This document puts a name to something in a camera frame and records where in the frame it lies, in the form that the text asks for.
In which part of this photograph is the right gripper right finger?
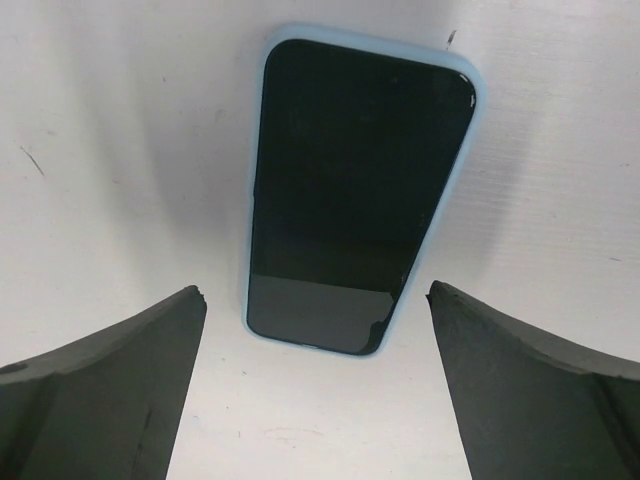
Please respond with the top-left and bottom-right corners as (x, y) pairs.
(427, 281), (639, 479)

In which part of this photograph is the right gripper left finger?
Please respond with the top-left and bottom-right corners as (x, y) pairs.
(1, 285), (207, 479)

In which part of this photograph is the blue case smartphone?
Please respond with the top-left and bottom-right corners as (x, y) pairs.
(243, 24), (487, 357)

